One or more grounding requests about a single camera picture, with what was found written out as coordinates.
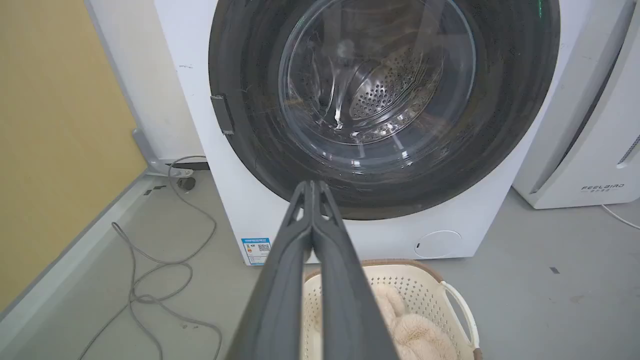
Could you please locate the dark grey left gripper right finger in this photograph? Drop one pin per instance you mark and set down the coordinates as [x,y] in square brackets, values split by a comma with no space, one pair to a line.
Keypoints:
[345,305]

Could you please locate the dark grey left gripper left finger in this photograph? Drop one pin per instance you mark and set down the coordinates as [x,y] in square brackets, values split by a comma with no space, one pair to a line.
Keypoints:
[280,300]

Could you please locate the dark round washing machine door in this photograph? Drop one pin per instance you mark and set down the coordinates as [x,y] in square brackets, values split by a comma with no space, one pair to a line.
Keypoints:
[260,140]

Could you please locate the white front-load washing machine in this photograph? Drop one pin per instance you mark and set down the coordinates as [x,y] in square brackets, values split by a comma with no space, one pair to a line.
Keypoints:
[200,100]

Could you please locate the blue energy label sticker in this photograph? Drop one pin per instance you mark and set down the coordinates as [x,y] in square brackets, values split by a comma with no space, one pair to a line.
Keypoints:
[256,251]

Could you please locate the cream perforated laundry basket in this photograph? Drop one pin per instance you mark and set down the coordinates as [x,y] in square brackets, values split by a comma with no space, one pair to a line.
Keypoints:
[425,295]

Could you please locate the beige fluffy plush toy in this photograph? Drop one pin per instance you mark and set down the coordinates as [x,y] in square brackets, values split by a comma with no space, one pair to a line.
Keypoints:
[420,335]

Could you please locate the white air purifier appliance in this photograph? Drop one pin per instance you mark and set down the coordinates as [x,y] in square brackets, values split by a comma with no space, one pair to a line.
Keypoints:
[590,140]

